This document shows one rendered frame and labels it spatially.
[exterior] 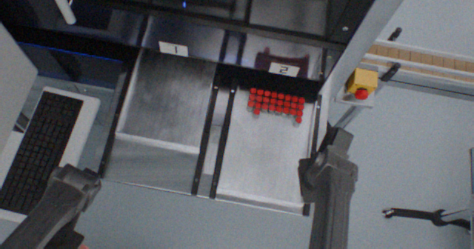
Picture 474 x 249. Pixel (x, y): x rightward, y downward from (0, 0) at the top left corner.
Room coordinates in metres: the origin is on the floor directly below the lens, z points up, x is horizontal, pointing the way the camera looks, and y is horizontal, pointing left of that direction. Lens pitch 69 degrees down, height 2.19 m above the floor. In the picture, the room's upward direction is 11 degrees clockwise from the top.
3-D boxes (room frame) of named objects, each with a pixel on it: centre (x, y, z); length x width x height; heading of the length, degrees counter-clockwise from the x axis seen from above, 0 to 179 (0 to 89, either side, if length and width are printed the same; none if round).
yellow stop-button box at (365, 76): (0.66, -0.37, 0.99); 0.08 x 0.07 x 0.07; 0
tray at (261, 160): (0.43, -0.12, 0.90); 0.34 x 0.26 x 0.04; 179
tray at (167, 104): (0.54, 0.22, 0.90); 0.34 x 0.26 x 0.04; 0
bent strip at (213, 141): (0.38, 0.05, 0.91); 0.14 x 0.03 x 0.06; 0
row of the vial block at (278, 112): (0.54, -0.12, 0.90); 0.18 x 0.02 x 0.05; 89
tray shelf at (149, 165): (0.47, 0.05, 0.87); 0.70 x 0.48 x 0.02; 90
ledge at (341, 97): (0.70, -0.39, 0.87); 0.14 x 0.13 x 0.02; 0
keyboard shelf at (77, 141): (0.30, 0.61, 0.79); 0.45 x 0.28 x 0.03; 177
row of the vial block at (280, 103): (0.56, -0.12, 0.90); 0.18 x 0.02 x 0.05; 89
